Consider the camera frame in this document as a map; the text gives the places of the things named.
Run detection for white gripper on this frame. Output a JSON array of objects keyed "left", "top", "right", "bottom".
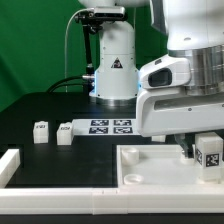
[{"left": 136, "top": 55, "right": 224, "bottom": 158}]

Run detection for white square tabletop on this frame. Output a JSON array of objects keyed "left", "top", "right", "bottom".
[{"left": 117, "top": 145, "right": 224, "bottom": 195}]

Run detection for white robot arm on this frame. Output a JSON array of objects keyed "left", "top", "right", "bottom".
[{"left": 79, "top": 0, "right": 224, "bottom": 154}]

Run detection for white obstacle fence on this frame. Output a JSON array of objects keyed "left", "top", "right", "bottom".
[{"left": 0, "top": 149, "right": 224, "bottom": 215}]

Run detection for white marker base plate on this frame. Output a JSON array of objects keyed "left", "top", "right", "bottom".
[{"left": 72, "top": 119, "right": 138, "bottom": 136}]

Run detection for black cables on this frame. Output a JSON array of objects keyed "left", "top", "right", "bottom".
[{"left": 45, "top": 75, "right": 93, "bottom": 94}]

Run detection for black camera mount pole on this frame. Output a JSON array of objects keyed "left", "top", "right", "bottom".
[{"left": 75, "top": 10, "right": 99, "bottom": 75}]

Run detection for grey rear camera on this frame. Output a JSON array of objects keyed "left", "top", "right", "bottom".
[{"left": 91, "top": 6, "right": 125, "bottom": 21}]

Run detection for grey cable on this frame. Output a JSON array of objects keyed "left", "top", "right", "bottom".
[{"left": 64, "top": 8, "right": 96, "bottom": 94}]

